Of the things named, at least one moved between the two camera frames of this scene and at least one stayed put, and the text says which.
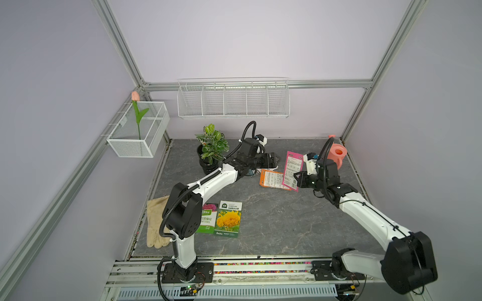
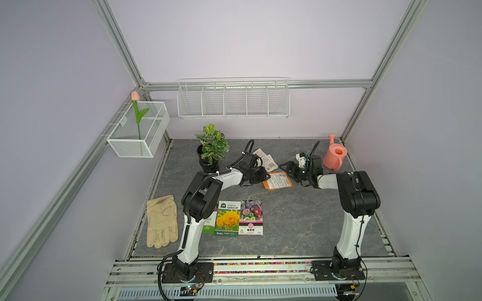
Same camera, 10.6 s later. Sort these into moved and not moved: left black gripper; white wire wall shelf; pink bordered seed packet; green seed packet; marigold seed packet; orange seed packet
Moved: pink bordered seed packet; left black gripper
Not moved: marigold seed packet; white wire wall shelf; green seed packet; orange seed packet
